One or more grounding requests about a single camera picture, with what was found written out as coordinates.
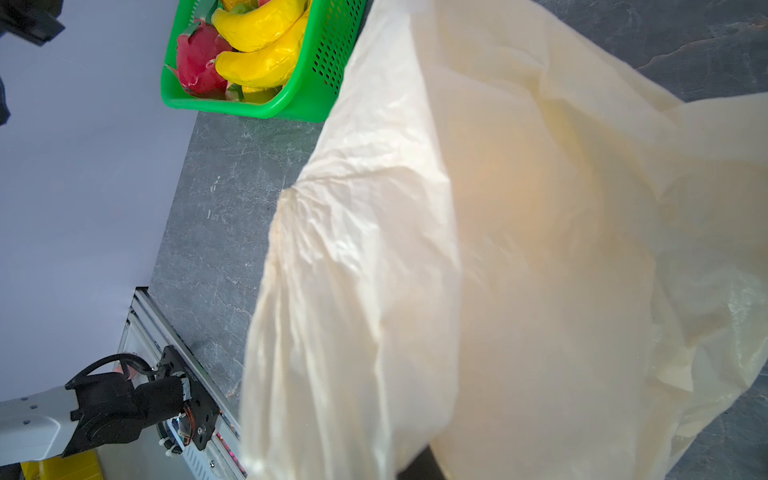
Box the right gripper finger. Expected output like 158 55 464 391
396 446 446 480

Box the aluminium front rail frame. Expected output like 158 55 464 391
97 288 248 479

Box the yellow banana bunch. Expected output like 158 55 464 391
211 1 311 91

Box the pink dragon fruit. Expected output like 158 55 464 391
170 19 233 100

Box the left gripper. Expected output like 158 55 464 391
1 0 65 46

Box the beige plastic bag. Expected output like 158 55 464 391
239 1 767 479

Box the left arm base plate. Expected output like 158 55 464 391
158 345 220 451

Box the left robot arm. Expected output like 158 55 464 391
1 1 195 464

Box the green plastic basket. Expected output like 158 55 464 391
161 0 370 123

